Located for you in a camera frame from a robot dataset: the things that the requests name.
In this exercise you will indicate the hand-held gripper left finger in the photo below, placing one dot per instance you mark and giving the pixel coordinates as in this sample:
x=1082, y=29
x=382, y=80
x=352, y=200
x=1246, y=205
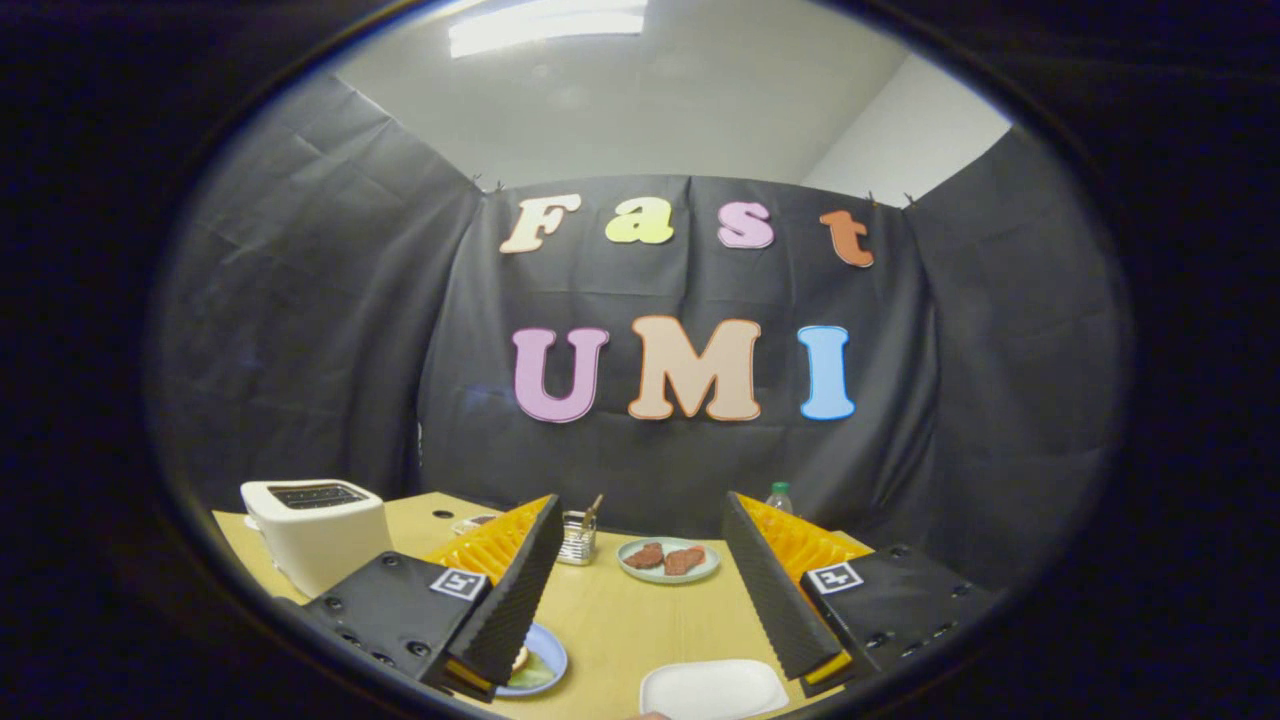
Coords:
x=520, y=590

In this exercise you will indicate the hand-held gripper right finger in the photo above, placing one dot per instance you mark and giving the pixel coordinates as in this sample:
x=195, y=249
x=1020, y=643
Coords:
x=770, y=590

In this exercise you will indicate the blue plate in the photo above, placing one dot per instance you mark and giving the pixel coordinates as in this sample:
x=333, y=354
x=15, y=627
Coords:
x=553, y=650

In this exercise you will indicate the clear utensil holder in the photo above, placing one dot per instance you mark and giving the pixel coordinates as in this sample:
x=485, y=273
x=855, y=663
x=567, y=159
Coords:
x=576, y=540

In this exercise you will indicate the small white sauce dish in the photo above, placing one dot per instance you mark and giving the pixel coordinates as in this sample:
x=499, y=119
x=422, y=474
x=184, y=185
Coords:
x=472, y=522

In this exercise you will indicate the green lettuce leaf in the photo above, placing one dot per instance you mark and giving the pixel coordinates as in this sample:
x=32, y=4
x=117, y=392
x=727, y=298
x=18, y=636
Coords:
x=535, y=672

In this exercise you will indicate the brown meat patty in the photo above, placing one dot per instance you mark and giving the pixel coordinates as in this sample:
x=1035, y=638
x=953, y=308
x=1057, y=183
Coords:
x=645, y=556
x=685, y=561

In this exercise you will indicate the clear water bottle green cap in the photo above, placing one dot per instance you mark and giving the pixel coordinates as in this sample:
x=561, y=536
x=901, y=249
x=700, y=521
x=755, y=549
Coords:
x=779, y=498

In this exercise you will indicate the pale green plate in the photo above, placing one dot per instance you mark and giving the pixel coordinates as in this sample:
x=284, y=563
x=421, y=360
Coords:
x=668, y=578

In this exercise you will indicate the wooden sticks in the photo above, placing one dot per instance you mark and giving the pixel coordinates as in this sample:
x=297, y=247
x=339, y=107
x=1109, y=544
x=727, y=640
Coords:
x=594, y=508

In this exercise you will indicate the white plate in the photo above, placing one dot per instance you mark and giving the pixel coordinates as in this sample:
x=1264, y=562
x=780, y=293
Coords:
x=715, y=690

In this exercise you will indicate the white toaster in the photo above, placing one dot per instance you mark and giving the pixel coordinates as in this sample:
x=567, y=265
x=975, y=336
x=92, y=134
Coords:
x=320, y=540

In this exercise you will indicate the black backdrop cloth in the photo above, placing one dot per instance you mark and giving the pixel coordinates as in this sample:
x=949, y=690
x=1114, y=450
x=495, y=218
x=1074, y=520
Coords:
x=400, y=350

